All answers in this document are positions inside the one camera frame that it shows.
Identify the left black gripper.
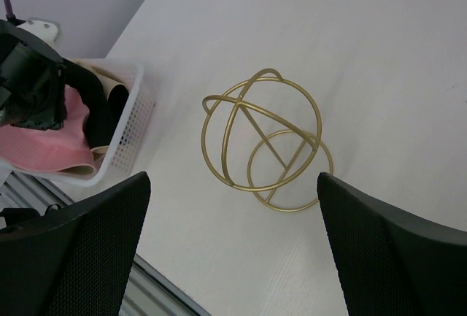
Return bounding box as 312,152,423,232
1,20,67,130

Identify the black bucket hat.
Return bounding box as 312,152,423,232
60,58,129,149

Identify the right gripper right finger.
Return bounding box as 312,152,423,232
317,172,466,315

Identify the white perforated plastic basket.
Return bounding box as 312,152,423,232
1,58,155,188

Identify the aluminium mounting rail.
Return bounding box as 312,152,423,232
0,169,212,316

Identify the pink bucket hat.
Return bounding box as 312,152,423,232
1,86,96,174

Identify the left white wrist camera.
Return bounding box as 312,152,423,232
19,18,62,46

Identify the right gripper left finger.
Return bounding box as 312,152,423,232
0,170,152,316

